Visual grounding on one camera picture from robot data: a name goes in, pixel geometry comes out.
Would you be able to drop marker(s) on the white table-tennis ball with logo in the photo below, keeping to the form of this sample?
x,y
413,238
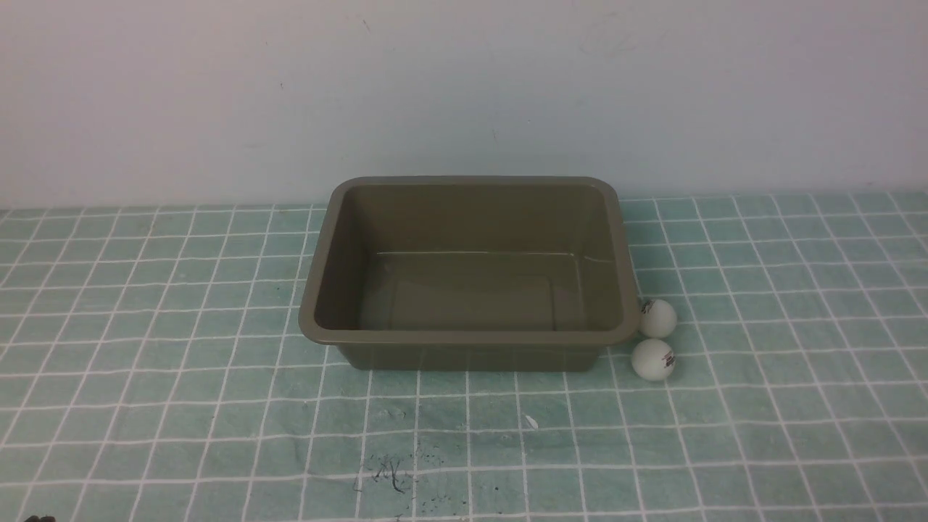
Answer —
x,y
653,360

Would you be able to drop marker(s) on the olive green plastic bin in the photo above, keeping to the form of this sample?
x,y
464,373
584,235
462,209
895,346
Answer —
x,y
471,273

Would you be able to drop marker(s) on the green checkered tablecloth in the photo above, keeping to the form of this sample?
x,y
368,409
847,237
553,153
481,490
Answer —
x,y
153,370

